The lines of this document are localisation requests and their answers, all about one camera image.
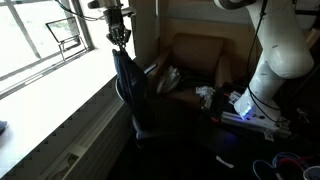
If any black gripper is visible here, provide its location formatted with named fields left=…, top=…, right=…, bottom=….
left=103, top=8, right=132, bottom=51

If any black cloth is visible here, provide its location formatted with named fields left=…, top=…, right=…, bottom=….
left=111, top=48, right=149, bottom=111

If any white crumpled cloth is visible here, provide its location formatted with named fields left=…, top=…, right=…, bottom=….
left=156, top=65, right=183, bottom=95

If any black office chair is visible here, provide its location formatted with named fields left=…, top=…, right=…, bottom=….
left=114, top=63, right=198, bottom=149

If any framed sign stand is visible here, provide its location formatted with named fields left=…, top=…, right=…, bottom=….
left=45, top=16, right=88, bottom=61

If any radiator cover under sill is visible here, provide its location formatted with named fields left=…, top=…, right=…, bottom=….
left=39, top=96, right=134, bottom=180

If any black box with red parts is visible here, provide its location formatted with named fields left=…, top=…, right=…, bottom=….
left=211, top=85, right=242, bottom=118

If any small blue object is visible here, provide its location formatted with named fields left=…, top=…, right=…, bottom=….
left=0, top=120, right=8, bottom=136

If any white marker pen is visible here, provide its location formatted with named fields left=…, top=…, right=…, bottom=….
left=215, top=155, right=235, bottom=169

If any white cup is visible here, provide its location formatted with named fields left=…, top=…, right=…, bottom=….
left=303, top=165, right=320, bottom=180

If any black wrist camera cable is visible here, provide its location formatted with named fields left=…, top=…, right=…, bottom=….
left=54, top=0, right=107, bottom=22

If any window frame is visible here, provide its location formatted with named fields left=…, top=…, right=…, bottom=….
left=0, top=0, right=95, bottom=100

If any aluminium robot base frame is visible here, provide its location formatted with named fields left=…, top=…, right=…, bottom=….
left=209, top=111, right=293, bottom=142

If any blue cable loop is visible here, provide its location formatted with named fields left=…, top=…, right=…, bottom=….
left=271, top=152, right=312, bottom=172
left=252, top=159, right=278, bottom=180

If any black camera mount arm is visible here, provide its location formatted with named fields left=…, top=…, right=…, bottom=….
left=293, top=0, right=320, bottom=17

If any red cable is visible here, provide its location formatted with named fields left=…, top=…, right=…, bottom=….
left=278, top=155, right=318, bottom=168

